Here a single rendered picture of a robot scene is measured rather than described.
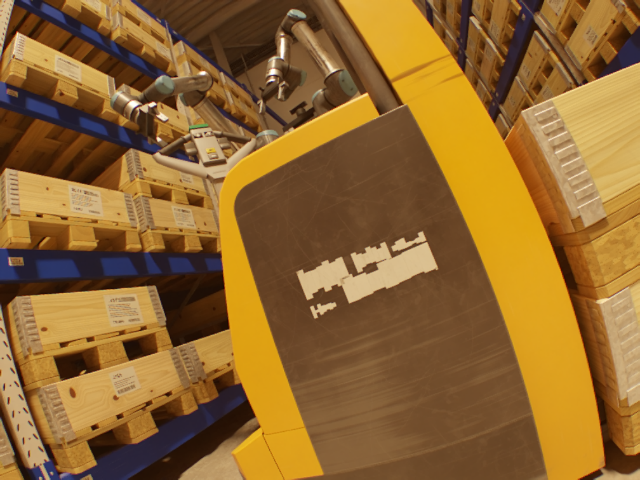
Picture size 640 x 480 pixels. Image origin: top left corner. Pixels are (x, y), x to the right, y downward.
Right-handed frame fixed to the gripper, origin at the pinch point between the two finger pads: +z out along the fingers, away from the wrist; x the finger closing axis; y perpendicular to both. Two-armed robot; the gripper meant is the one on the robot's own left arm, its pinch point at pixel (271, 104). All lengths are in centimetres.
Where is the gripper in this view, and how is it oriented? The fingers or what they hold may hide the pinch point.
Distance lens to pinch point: 172.0
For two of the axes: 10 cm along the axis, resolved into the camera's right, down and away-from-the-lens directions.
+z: 0.2, 9.2, -4.0
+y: -6.7, -2.8, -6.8
